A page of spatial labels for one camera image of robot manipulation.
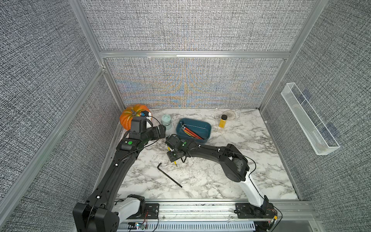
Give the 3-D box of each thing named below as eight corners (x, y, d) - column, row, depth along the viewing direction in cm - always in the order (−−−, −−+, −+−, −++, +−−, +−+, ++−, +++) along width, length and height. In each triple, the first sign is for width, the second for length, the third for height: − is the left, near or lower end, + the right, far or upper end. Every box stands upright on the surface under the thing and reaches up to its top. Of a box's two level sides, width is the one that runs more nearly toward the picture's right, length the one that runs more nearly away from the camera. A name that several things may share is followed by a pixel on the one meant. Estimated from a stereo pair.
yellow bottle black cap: (219, 128, 111) (222, 119, 102) (218, 123, 114) (221, 114, 105) (224, 128, 111) (227, 119, 102) (223, 123, 114) (226, 114, 105)
